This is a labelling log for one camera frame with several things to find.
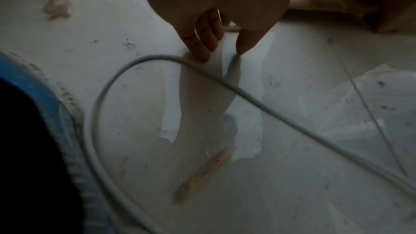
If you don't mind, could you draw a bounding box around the small tan floor scrap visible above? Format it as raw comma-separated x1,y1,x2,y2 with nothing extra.
172,146,236,204

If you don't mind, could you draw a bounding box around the white floor cable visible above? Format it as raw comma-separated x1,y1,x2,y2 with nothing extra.
82,54,416,234

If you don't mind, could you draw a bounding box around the person's left blue shoe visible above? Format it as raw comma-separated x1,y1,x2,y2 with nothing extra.
0,49,114,234

